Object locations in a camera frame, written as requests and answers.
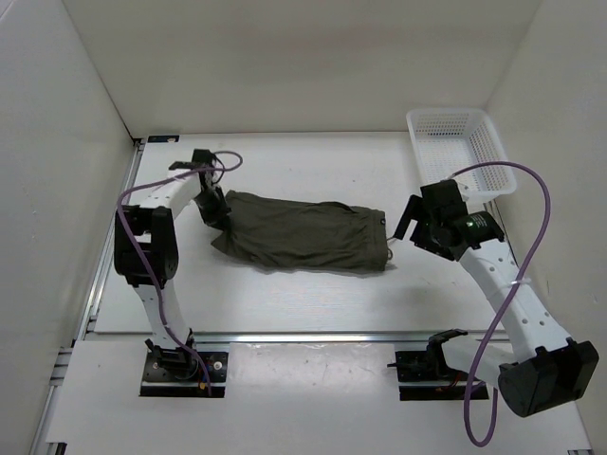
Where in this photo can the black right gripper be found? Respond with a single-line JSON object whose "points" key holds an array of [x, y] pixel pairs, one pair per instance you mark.
{"points": [[415, 210]]}

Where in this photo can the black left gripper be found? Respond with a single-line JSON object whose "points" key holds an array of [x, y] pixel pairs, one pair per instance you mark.
{"points": [[219, 218]]}

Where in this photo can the olive green shorts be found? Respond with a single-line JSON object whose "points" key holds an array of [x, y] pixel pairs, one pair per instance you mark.
{"points": [[293, 235]]}

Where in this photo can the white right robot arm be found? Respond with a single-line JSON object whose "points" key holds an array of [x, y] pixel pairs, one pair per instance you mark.
{"points": [[545, 367]]}

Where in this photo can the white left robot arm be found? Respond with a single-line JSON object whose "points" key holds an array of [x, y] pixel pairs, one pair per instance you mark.
{"points": [[146, 251]]}

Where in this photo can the white plastic mesh basket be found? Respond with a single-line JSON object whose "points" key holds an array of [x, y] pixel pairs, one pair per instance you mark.
{"points": [[447, 140]]}

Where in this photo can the blue label sticker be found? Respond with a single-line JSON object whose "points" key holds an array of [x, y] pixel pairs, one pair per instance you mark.
{"points": [[163, 139]]}

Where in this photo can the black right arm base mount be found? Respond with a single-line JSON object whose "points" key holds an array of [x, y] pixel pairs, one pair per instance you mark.
{"points": [[424, 376]]}

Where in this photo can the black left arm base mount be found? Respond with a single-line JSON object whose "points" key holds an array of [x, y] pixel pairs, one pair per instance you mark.
{"points": [[177, 374]]}

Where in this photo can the aluminium front rail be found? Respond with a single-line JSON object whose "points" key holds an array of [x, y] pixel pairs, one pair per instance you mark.
{"points": [[289, 337]]}

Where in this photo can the aluminium left side rail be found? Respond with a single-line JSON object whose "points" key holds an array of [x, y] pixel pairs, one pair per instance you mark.
{"points": [[88, 316]]}

